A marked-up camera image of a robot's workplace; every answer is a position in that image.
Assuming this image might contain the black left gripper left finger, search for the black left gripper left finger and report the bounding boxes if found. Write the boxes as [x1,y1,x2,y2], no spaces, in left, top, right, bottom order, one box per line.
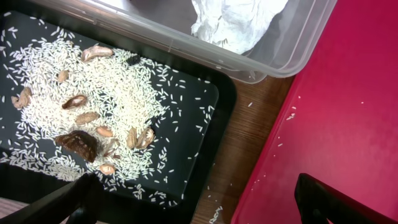
[1,174,104,224]

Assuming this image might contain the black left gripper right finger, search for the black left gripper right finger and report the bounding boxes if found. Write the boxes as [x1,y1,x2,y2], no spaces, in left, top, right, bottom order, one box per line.
[294,173,397,224]

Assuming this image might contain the red plastic tray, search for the red plastic tray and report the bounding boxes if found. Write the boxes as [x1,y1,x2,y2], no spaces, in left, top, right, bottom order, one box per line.
[231,0,397,223]

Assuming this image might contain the rice and food leftovers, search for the rice and food leftovers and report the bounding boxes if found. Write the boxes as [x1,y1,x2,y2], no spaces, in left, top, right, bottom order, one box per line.
[1,17,187,205]

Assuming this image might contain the clear plastic waste bin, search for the clear plastic waste bin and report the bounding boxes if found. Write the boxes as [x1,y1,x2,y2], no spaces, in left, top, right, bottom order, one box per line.
[36,0,336,83]

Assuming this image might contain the black food waste bin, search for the black food waste bin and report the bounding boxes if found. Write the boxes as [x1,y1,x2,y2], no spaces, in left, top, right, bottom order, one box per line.
[1,1,237,223]

